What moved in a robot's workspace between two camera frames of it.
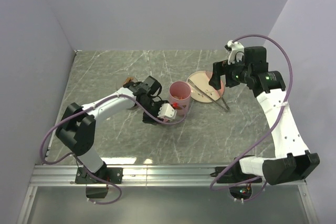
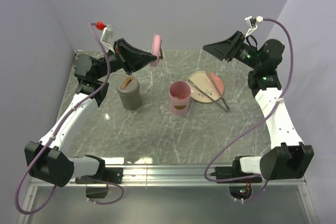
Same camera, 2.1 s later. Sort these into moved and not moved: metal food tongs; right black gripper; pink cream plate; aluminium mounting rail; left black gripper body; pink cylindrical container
Moved: right black gripper; left black gripper body
Not moved: aluminium mounting rail; pink cream plate; pink cylindrical container; metal food tongs
